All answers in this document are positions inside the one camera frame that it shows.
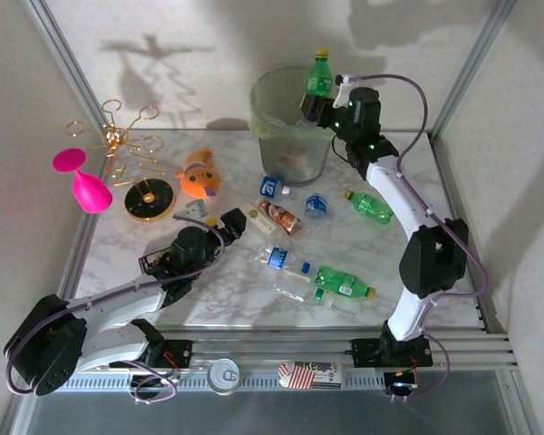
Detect green bottle yellow cap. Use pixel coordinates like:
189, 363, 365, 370
343, 188, 394, 227
306, 48, 335, 99
315, 266, 377, 300

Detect copper brown coffee bottle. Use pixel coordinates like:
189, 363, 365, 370
257, 198, 304, 237

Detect blue label bottle white cap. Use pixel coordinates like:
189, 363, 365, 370
247, 174, 299, 199

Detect clear bottle blue cap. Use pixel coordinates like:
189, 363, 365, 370
253, 244, 313, 276

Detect crushed blue label bottle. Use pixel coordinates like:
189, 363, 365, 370
304, 192, 331, 221

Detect clear bottle green cap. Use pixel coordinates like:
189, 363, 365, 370
274, 278, 335, 310

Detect translucent green trash bin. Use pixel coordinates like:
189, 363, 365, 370
249, 66, 335, 187

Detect cream rectangular box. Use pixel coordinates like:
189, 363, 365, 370
242, 207, 277, 237

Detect orange plush fish toy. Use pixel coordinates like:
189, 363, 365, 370
175, 149, 223, 200

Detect pink plastic goblet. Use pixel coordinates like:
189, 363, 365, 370
52, 148, 114, 215

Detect silver tin can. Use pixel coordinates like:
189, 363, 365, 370
207, 357, 242, 394

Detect small controller board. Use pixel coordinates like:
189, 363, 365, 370
127, 372, 182, 398
383, 370, 421, 395

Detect flag print paper box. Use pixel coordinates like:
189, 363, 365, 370
277, 360, 345, 391

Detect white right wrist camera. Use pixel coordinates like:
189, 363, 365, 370
333, 73, 362, 110

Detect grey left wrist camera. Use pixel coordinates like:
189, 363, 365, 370
171, 201, 209, 219

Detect gold wire glass rack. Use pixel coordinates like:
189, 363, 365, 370
64, 99, 177, 223

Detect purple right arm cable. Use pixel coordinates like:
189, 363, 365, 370
344, 73, 491, 404

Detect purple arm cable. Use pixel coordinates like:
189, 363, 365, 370
4, 215, 228, 404
344, 73, 491, 404

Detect aluminium frame post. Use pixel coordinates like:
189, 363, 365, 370
22, 0, 112, 132
428, 0, 518, 137

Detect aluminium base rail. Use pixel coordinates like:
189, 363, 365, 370
158, 328, 516, 369

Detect slotted grey cable duct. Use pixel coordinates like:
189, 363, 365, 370
70, 369, 391, 393

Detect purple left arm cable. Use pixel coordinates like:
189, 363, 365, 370
4, 215, 228, 404

